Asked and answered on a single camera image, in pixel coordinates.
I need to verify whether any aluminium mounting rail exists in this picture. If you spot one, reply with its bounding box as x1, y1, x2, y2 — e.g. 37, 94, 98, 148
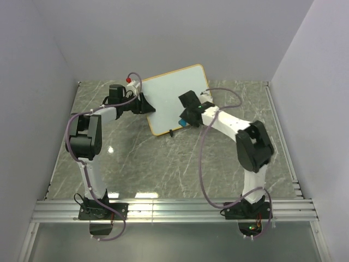
31, 198, 318, 223

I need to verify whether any blue whiteboard eraser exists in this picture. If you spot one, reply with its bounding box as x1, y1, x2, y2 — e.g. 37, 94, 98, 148
178, 119, 187, 127

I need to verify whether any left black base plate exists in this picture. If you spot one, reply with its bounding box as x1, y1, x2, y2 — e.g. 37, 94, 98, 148
78, 202, 129, 221

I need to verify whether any yellow framed whiteboard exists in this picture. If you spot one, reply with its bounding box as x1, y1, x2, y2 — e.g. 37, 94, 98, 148
142, 64, 209, 136

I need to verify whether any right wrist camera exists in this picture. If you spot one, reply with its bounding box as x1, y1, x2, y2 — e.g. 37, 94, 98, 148
199, 91, 213, 104

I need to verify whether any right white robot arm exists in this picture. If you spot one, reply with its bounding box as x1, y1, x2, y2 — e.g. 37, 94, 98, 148
179, 91, 274, 219

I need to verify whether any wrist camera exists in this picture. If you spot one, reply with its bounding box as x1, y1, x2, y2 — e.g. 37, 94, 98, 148
125, 78, 141, 96
199, 91, 213, 104

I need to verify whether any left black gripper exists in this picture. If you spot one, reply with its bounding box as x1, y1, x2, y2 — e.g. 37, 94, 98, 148
120, 93, 155, 115

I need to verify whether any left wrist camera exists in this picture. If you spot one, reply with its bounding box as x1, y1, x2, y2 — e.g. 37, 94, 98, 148
125, 78, 141, 96

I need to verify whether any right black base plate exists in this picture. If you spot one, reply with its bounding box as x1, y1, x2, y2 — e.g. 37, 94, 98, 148
220, 200, 273, 220

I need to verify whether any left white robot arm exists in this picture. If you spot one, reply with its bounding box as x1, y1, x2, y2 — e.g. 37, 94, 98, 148
65, 80, 155, 219

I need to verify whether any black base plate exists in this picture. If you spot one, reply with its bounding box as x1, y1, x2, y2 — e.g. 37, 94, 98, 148
78, 202, 129, 221
220, 200, 273, 220

